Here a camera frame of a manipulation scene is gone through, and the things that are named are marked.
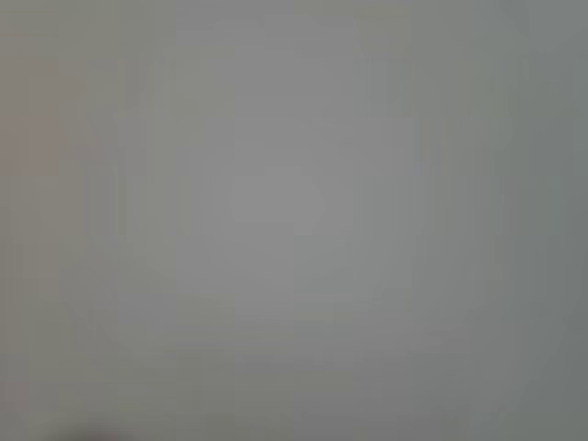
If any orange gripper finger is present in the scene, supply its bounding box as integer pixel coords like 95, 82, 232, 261
59, 426, 137, 441

